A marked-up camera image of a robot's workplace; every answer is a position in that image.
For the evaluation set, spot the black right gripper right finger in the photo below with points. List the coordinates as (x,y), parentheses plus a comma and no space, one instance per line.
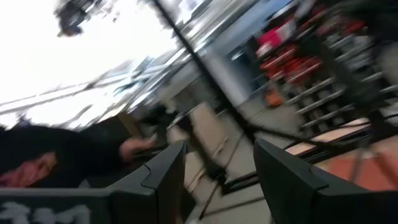
(311,202)

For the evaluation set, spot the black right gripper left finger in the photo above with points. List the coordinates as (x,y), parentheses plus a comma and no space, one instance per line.
(124,205)

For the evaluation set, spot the person's hand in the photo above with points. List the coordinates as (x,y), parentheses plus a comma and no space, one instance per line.
(135,149)

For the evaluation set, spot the person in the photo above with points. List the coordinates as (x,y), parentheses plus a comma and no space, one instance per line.
(77,149)

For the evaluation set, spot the storage rack with red bins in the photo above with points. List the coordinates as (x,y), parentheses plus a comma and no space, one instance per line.
(289,62)

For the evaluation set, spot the black metal shelf frame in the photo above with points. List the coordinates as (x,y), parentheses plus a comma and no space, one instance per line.
(219,90)

